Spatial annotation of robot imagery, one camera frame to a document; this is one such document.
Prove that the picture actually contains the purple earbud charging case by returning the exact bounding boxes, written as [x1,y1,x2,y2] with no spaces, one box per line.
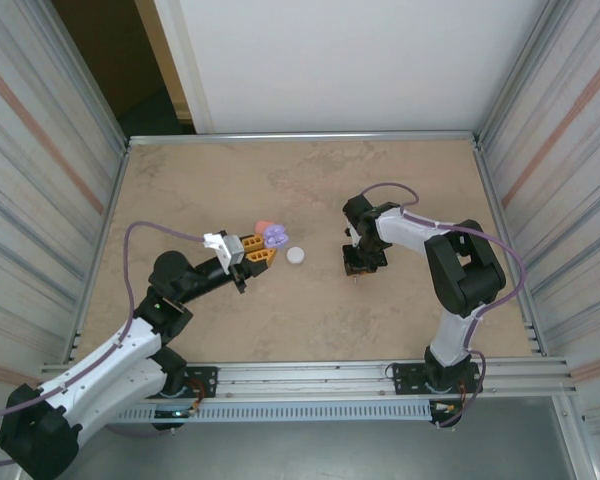
[261,222,288,250]

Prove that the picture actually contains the beige door jamb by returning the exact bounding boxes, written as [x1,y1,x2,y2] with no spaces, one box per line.
[133,0,197,122]

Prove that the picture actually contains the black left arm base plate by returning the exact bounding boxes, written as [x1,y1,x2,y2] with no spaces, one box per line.
[144,366,219,400]

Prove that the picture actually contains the aluminium table frame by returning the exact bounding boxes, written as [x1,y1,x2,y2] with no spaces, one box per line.
[69,130,549,362]

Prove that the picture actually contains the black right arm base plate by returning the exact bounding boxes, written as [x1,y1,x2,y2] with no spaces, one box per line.
[387,362,481,399]

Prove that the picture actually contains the red orange base wires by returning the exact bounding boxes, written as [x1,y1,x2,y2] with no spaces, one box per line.
[185,378,207,417]
[437,380,482,417]

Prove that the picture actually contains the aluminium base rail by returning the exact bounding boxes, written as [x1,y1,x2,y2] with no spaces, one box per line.
[39,353,579,401]

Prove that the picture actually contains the white slotted cable duct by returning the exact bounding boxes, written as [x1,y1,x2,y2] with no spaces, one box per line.
[109,399,434,424]

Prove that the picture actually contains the aluminium corner post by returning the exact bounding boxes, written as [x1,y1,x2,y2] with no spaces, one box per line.
[472,0,576,151]
[27,0,131,154]

